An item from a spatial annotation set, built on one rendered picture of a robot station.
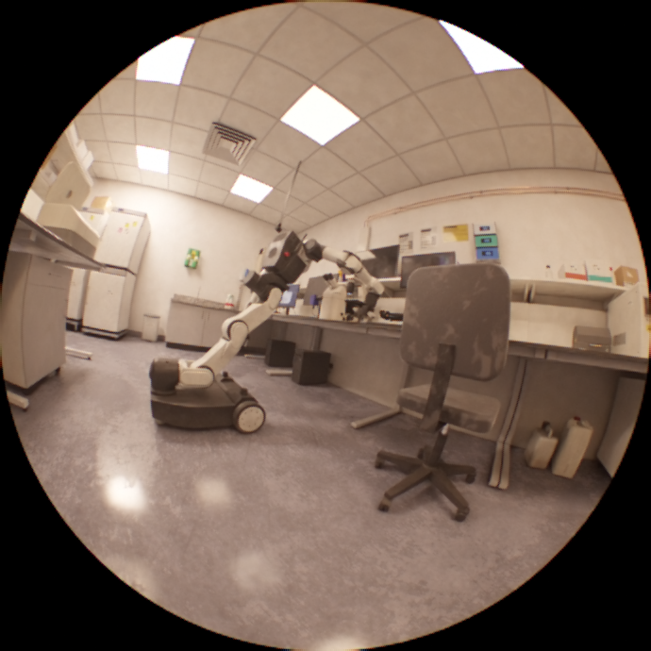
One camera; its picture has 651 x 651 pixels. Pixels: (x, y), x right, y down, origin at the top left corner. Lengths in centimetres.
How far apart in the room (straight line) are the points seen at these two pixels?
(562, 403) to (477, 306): 145
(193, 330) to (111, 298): 143
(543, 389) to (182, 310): 416
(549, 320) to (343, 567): 190
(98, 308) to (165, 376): 243
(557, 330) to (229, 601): 217
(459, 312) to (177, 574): 112
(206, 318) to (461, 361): 317
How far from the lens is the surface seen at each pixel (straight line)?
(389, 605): 73
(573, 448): 168
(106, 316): 343
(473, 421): 74
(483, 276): 71
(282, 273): 138
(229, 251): 409
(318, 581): 71
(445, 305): 71
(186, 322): 328
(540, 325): 188
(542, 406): 191
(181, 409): 115
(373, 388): 225
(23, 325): 154
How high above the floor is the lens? 67
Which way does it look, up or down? 1 degrees up
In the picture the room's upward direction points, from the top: 10 degrees clockwise
